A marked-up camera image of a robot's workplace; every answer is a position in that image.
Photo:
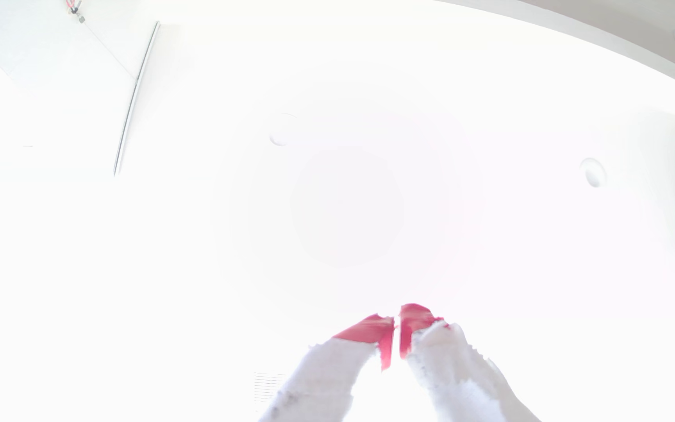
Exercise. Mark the white ceiling vent grille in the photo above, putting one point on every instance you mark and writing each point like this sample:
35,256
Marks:
268,388

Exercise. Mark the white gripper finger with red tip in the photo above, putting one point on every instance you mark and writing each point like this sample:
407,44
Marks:
326,375
460,375

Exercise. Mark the round recessed ceiling light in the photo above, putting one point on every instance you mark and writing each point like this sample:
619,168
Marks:
282,131
593,173

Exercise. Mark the white ceiling track strip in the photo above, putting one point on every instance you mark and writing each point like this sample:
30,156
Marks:
133,99

